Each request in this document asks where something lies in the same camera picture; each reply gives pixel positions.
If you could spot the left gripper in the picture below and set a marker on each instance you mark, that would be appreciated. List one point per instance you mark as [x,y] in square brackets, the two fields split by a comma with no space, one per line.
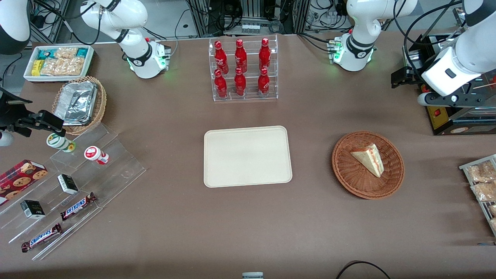
[413,73]

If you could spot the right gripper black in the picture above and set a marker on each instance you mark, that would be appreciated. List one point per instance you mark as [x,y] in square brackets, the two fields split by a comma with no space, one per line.
[8,116]

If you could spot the triangular sandwich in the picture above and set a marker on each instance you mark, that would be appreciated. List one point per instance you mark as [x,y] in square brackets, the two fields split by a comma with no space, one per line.
[370,159]

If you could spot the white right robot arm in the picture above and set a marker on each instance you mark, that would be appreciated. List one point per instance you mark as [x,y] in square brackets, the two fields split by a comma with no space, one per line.
[141,58]

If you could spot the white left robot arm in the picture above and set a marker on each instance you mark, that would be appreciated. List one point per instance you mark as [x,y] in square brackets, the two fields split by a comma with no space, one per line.
[358,23]

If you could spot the aluminium foil tray stack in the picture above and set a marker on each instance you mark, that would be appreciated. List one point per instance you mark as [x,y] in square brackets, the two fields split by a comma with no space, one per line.
[75,102]

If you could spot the light wicker basket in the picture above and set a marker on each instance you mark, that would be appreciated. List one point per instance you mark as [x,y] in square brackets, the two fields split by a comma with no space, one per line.
[101,104]

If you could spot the round brown wicker basket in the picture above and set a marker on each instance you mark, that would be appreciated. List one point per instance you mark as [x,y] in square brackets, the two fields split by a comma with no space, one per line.
[348,174]

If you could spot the tray of packaged pastries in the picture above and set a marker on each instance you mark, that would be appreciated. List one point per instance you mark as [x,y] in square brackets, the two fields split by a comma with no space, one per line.
[482,209]

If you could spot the beige plastic serving tray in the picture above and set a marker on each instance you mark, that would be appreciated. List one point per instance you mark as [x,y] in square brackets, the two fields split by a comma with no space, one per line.
[248,157]

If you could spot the green white yogurt cup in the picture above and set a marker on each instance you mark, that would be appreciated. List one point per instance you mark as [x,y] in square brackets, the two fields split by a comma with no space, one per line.
[58,142]

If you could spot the white rectangular snack bin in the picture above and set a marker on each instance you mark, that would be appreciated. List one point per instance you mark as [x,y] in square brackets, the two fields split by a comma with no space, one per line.
[27,75]

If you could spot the yellow snack packet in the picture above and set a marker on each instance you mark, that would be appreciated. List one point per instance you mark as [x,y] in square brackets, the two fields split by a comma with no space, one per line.
[37,68]

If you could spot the red tartan cookie box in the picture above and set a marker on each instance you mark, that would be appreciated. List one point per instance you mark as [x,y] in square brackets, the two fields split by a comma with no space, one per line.
[19,180]

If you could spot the red white yogurt cup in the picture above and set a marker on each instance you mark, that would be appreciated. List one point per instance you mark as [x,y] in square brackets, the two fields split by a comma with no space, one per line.
[93,154]

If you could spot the large clear cracker bag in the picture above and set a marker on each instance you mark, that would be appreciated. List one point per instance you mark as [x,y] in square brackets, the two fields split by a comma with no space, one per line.
[62,66]

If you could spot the small black carton box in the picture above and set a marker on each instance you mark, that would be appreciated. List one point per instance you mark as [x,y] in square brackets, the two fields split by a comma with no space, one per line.
[68,184]
[33,209]

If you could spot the teal snack packet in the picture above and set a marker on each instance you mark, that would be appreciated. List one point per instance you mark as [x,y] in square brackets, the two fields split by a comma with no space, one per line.
[44,54]
[82,52]

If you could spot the black food warmer machine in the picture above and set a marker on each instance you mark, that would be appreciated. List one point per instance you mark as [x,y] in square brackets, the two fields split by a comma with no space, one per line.
[465,123]

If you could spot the small clear cracker bag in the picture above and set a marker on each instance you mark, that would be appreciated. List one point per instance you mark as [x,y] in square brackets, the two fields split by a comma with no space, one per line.
[66,52]

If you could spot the clear acrylic stepped stand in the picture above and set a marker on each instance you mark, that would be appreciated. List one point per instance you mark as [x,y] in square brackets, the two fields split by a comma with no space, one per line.
[116,162]

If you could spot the Snickers chocolate bar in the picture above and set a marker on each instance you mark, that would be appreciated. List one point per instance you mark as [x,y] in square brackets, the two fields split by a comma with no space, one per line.
[77,206]
[40,237]

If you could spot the clear fried snack bag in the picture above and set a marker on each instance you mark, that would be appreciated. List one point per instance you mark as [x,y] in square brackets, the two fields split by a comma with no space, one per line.
[493,224]
[486,192]
[493,210]
[482,172]

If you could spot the red cola bottle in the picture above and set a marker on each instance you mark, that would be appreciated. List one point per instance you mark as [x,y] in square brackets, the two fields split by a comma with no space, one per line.
[221,85]
[240,83]
[240,56]
[264,54]
[264,83]
[220,56]

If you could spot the clear acrylic bottle rack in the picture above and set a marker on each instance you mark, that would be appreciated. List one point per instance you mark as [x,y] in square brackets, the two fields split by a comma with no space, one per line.
[251,95]

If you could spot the grey white device edge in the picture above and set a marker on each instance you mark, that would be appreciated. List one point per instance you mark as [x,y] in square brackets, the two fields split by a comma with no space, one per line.
[252,275]

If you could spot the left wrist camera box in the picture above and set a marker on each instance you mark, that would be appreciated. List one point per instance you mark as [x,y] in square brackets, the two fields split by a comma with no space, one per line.
[457,99]

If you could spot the aluminium frame rack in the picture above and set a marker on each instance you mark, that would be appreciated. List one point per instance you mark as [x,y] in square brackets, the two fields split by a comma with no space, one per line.
[201,15]

